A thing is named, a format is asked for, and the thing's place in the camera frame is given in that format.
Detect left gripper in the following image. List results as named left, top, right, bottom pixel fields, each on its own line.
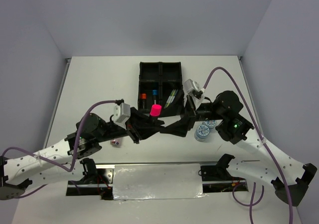
left=96, top=106, right=164, bottom=143

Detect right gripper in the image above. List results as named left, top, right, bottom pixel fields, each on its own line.
left=156, top=89, right=225, bottom=137

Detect pink highlighter cap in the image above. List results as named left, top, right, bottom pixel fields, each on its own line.
left=150, top=104, right=162, bottom=117

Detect orange tip black highlighter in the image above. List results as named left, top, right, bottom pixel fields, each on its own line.
left=141, top=99, right=147, bottom=110

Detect green slim pen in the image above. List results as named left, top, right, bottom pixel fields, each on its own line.
left=168, top=89, right=175, bottom=103

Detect blue tip black highlighter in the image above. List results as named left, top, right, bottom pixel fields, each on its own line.
left=153, top=95, right=158, bottom=105

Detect blue slim pen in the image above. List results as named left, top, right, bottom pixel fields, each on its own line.
left=171, top=90, right=178, bottom=103

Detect pink tip black highlighter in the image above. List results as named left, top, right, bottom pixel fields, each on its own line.
left=149, top=115, right=158, bottom=125

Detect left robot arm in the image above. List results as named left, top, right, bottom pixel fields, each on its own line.
left=0, top=103, right=165, bottom=200

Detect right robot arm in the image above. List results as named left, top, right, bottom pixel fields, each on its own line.
left=161, top=91, right=318, bottom=207

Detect pink bottle of pens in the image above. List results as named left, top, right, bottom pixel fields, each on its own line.
left=110, top=139, right=122, bottom=147

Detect black compartment tray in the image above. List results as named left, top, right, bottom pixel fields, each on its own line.
left=138, top=62, right=184, bottom=117

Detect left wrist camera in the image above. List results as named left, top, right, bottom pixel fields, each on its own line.
left=113, top=103, right=131, bottom=130

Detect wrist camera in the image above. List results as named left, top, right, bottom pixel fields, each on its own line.
left=183, top=79, right=205, bottom=109
left=113, top=103, right=131, bottom=130

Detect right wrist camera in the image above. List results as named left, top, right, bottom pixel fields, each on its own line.
left=183, top=79, right=205, bottom=109

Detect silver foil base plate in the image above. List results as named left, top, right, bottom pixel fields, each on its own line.
left=113, top=163, right=205, bottom=200

